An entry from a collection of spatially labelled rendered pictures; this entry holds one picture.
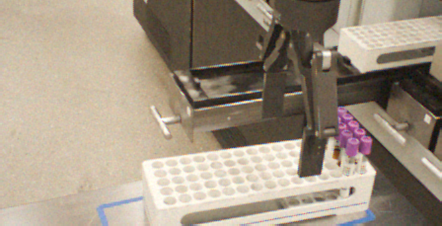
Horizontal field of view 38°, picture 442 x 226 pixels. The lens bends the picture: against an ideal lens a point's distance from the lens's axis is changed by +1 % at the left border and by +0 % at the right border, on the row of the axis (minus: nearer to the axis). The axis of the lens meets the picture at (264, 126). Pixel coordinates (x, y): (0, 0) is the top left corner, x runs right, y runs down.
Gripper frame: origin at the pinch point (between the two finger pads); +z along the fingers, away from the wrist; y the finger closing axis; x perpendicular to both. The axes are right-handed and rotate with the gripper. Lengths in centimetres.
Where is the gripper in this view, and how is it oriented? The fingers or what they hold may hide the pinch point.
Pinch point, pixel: (289, 136)
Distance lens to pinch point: 82.3
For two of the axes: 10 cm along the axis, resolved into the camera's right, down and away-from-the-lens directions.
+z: -0.8, 8.3, 5.4
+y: 3.3, 5.4, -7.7
